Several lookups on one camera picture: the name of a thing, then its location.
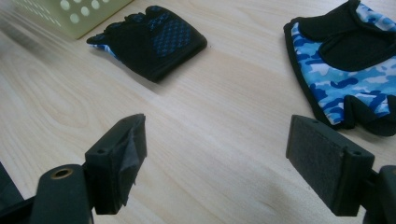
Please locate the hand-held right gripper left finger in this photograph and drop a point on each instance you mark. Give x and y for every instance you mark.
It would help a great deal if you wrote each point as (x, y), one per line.
(109, 161)

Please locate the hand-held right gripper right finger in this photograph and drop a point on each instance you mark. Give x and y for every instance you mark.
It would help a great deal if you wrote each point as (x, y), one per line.
(323, 158)

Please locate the pale green perforated plastic basket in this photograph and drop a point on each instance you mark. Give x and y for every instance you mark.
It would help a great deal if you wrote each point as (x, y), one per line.
(73, 31)

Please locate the blue camouflage fingerless glove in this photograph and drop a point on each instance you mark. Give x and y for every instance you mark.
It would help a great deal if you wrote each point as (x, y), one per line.
(140, 53)
(336, 77)

